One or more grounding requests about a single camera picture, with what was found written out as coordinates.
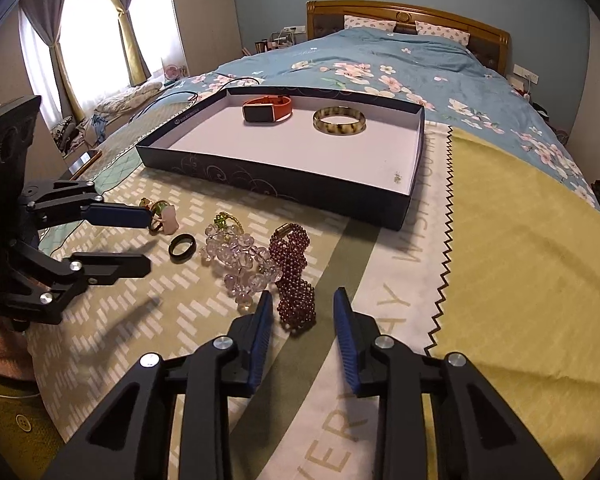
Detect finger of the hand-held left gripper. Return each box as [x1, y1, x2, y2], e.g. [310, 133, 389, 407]
[22, 178, 153, 233]
[0, 240, 152, 326]

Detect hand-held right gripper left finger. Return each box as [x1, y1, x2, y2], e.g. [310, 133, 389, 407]
[42, 290, 276, 480]

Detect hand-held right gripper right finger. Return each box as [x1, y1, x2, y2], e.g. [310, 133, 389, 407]
[332, 287, 563, 480]

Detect purple bead bracelet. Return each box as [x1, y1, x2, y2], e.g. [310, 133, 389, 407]
[268, 223, 317, 331]

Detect pink stone pendant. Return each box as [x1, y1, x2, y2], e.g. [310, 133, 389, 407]
[149, 210, 180, 236]

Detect black ring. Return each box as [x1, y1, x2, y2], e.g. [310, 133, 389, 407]
[168, 234, 197, 262]

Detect clear crystal bead bracelet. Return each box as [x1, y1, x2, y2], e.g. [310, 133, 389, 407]
[200, 212, 283, 308]

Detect dark blue shallow box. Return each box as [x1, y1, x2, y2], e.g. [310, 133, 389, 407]
[135, 86, 427, 232]

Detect person's left forearm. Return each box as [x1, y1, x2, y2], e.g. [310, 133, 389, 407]
[0, 305, 37, 382]

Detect white bedding on window seat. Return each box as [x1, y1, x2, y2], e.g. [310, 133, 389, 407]
[95, 80, 163, 117]

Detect grey sheer curtain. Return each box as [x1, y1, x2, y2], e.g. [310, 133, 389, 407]
[19, 0, 86, 121]

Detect yellow curtain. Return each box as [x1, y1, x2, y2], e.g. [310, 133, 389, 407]
[90, 0, 152, 87]

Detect patterned beige green blanket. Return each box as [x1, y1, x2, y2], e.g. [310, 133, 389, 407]
[25, 125, 600, 480]

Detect orange smart watch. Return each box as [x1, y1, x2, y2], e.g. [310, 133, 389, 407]
[242, 95, 295, 124]

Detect olive green cloth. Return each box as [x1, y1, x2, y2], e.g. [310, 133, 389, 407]
[0, 375, 67, 480]

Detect tortoiseshell bangle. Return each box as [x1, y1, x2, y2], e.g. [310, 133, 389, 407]
[312, 105, 368, 137]

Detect cosmetics on nightstand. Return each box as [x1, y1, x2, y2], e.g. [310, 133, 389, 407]
[242, 30, 306, 56]

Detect bed with floral duvet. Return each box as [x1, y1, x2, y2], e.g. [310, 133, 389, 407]
[180, 27, 600, 206]

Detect white dotted pillow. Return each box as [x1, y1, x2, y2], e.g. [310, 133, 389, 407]
[414, 21, 472, 48]
[344, 15, 397, 33]

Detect wooden headboard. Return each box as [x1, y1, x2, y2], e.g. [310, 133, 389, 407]
[306, 1, 512, 78]

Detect black charger cable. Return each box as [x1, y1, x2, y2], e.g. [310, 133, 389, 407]
[130, 76, 263, 121]

